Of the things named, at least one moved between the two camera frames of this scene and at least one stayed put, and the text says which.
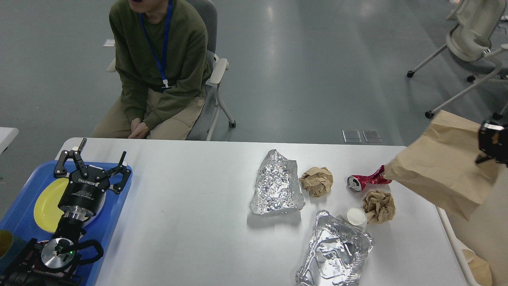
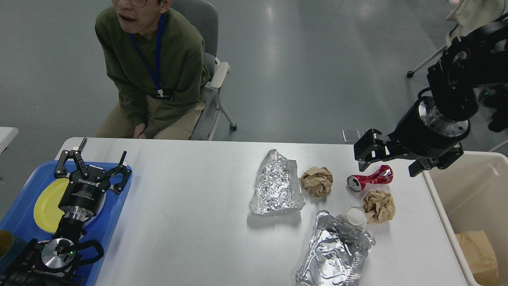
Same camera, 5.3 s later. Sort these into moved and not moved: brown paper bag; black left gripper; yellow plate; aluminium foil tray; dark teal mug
Moved: brown paper bag
Not moved: aluminium foil tray; black left gripper; dark teal mug; yellow plate
